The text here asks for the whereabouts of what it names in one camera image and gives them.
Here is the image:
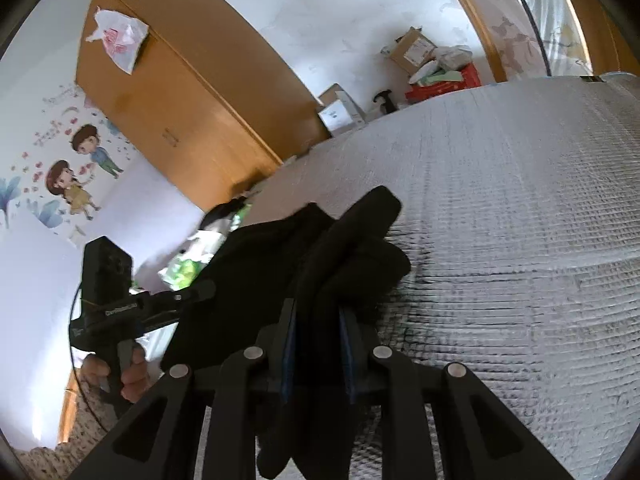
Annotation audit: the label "black garment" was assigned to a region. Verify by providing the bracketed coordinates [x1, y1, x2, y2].
[159, 184, 414, 480]

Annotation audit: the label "floral sleeve left forearm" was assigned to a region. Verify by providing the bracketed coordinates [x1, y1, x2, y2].
[14, 378, 122, 480]

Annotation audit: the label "person's left hand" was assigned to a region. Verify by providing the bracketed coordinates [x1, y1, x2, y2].
[80, 344, 151, 404]

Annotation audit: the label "cluttered side table items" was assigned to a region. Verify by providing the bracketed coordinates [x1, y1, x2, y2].
[157, 193, 253, 290]

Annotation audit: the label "silver quilted table mat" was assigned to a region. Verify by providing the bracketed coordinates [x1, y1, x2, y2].
[246, 73, 639, 479]

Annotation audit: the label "wooden wardrobe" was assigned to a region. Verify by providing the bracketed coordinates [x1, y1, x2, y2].
[76, 0, 329, 211]

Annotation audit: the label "white plastic bag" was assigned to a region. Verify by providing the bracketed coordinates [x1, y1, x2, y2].
[85, 9, 149, 75]

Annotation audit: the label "white small carton box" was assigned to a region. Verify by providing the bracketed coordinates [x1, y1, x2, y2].
[318, 84, 366, 136]

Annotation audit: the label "black spray bottle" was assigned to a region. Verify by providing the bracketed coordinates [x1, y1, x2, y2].
[372, 89, 398, 115]

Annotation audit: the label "red gift box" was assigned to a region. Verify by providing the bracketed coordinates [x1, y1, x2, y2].
[405, 63, 482, 104]

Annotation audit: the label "black binder clip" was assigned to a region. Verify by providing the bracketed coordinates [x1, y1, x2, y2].
[579, 75, 605, 82]

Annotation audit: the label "brown cardboard box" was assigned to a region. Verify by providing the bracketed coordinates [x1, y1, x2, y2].
[388, 27, 436, 75]

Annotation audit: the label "wooden door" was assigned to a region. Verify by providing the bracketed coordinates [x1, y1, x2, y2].
[570, 0, 639, 76]

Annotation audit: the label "plastic-wrapped door panel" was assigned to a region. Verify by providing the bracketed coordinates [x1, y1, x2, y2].
[458, 0, 592, 81]

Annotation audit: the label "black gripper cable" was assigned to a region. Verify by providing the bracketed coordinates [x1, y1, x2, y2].
[69, 282, 112, 434]

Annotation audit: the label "cartoon couple wall sticker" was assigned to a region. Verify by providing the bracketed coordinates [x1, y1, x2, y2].
[44, 124, 124, 221]

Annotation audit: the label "black hanging cable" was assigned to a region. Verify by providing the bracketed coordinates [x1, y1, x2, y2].
[497, 0, 552, 77]

